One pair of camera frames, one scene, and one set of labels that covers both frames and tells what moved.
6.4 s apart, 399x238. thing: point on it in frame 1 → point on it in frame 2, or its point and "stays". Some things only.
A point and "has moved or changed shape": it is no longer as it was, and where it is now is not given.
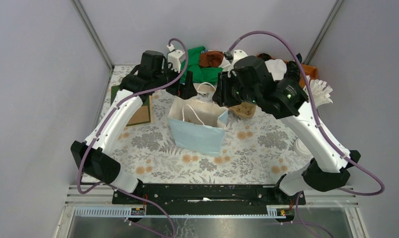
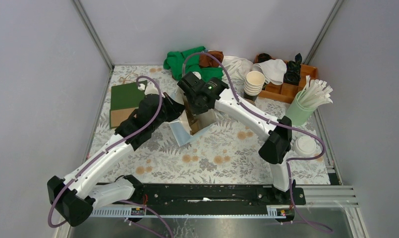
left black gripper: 185,90 → 176,109
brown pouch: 211,58 stays
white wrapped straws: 320,94 stays
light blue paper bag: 198,125 has moved or changed shape
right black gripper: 220,95 → 195,111
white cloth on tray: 277,67 stays
